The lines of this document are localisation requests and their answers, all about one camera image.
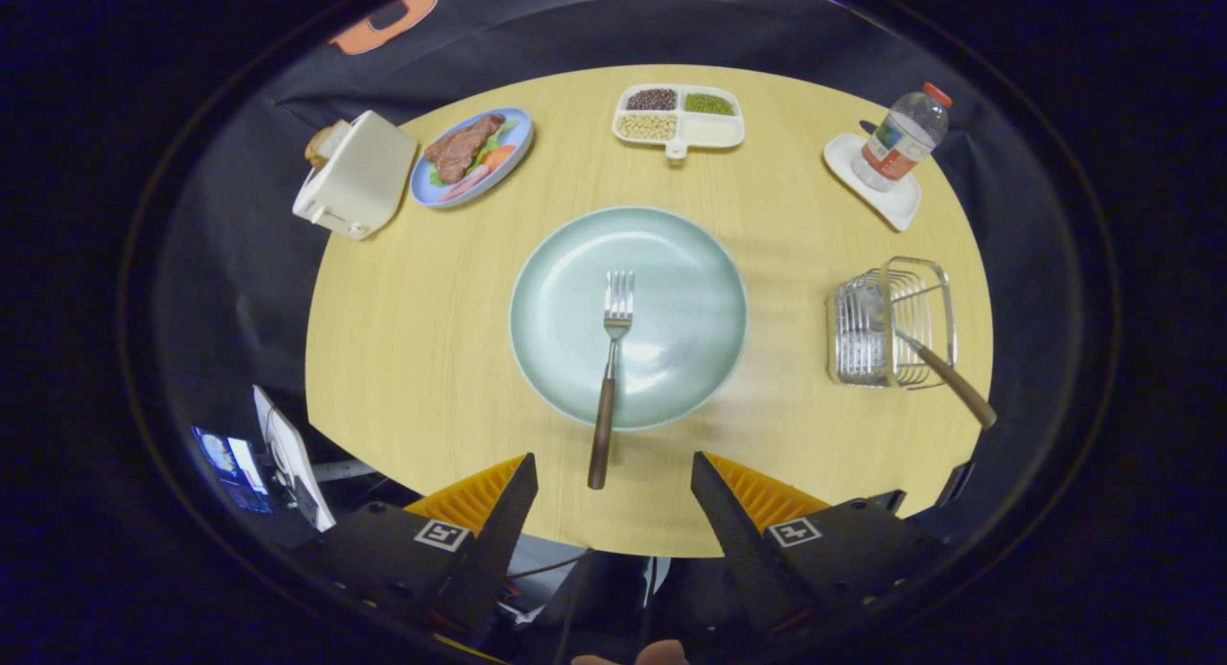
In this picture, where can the white divided bean dish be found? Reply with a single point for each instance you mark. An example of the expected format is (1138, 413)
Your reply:
(714, 130)

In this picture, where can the white square coaster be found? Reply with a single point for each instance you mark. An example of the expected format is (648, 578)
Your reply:
(896, 212)

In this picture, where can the blue dinner plate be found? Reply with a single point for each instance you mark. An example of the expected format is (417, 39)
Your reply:
(520, 136)

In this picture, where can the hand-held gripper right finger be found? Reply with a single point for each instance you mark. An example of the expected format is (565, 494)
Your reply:
(738, 550)

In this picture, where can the cooked steak slice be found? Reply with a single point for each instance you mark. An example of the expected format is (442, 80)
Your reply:
(460, 148)

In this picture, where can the clear red-capped water bottle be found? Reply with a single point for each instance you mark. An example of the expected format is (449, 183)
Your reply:
(896, 143)

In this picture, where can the toasted bread slice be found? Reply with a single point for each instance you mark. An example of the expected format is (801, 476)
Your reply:
(321, 146)

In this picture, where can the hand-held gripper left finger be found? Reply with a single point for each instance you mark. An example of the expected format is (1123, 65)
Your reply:
(489, 550)

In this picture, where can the person's legs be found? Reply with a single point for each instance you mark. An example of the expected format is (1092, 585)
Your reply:
(613, 598)

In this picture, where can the pale green round plate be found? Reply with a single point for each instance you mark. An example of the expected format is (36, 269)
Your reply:
(690, 301)

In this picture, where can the white toaster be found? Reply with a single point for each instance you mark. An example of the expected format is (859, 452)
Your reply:
(369, 171)

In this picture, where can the lit computer monitor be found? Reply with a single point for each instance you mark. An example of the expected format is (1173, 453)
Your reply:
(230, 464)

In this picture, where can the white flat board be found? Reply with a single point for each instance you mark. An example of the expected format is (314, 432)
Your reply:
(288, 445)

